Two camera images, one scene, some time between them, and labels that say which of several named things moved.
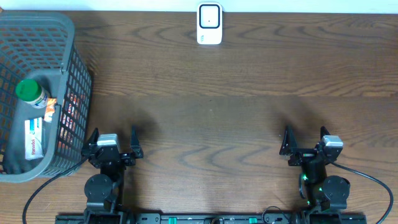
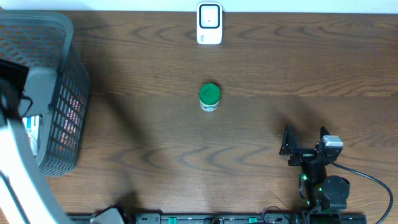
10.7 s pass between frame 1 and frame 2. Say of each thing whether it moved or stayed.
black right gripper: stayed
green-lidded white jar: moved
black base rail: stayed
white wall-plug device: stayed
